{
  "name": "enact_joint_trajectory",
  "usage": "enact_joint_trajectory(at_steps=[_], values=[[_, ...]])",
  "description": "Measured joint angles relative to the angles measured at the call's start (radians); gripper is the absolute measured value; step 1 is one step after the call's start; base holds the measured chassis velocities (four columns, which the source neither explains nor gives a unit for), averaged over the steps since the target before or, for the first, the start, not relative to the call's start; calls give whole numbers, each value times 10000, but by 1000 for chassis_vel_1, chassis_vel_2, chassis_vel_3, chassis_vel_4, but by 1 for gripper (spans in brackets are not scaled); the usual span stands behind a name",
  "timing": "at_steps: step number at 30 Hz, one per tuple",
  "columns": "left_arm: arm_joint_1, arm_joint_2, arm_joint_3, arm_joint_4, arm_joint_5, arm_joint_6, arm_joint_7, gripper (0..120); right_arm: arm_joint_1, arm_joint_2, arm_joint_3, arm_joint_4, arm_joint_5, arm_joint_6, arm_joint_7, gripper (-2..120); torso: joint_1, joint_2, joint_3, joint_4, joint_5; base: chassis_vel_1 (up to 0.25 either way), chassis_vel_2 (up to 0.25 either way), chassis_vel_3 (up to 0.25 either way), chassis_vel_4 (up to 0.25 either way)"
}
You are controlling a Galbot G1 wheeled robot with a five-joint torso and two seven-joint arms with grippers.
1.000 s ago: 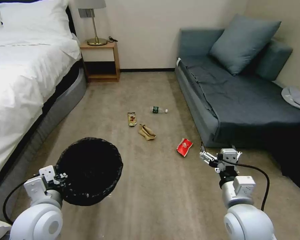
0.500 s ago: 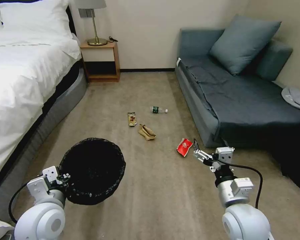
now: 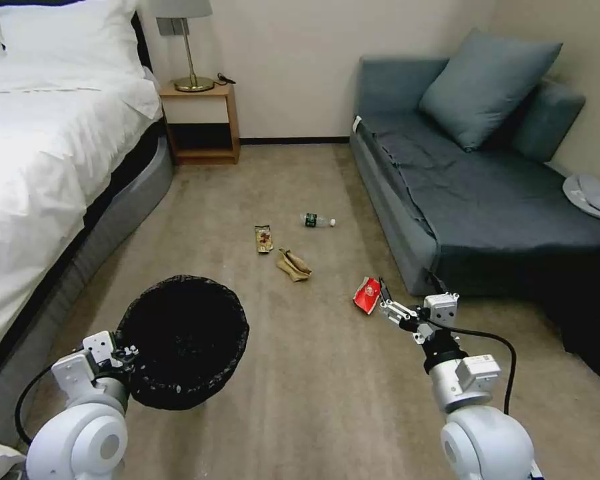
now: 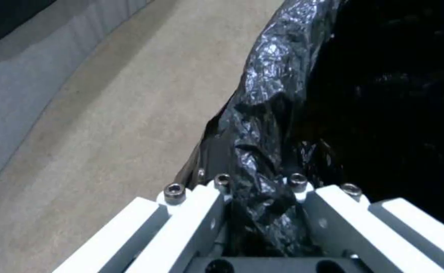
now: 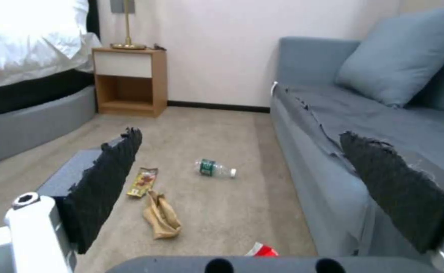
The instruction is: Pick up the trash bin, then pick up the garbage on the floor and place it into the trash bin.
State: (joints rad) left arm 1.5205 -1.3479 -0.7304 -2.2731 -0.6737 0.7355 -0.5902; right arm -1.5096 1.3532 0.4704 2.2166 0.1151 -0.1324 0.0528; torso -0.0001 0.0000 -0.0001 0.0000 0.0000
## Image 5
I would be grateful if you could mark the yellow snack wrapper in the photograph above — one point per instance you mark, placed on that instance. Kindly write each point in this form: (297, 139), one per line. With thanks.
(143, 182)

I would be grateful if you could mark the bed with white duvet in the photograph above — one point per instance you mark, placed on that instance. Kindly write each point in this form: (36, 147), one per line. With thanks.
(24, 71)

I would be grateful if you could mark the wooden nightstand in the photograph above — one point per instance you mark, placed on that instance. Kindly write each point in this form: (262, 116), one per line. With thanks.
(130, 82)

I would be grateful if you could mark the crumpled brown paper bag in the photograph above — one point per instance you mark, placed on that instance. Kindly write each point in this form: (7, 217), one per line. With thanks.
(162, 215)

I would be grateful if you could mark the blue-grey sofa cushion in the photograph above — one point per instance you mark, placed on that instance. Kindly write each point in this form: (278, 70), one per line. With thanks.
(396, 54)

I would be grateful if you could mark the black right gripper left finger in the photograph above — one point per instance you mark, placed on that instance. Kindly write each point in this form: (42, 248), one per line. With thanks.
(100, 182)

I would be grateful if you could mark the brass table lamp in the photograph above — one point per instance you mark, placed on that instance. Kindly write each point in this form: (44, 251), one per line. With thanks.
(128, 28)

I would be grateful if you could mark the small dark object on nightstand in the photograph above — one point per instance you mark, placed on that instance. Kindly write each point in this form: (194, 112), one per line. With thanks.
(158, 46)

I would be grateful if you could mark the clear plastic water bottle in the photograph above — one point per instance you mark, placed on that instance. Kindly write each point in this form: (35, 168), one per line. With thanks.
(215, 169)

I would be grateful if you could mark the blue-grey sofa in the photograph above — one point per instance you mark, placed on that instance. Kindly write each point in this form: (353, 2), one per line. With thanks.
(358, 142)

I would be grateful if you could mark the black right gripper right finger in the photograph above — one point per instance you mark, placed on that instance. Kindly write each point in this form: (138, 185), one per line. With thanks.
(396, 193)

